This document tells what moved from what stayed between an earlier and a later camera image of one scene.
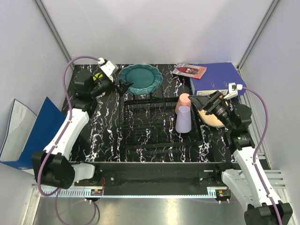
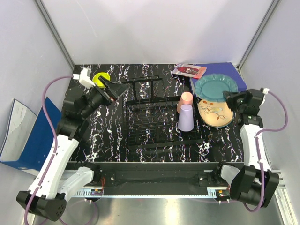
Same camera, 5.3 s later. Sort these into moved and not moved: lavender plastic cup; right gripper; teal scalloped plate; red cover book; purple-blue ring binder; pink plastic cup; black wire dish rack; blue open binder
Moved: lavender plastic cup; teal scalloped plate; right gripper
Not moved: blue open binder; pink plastic cup; purple-blue ring binder; red cover book; black wire dish rack
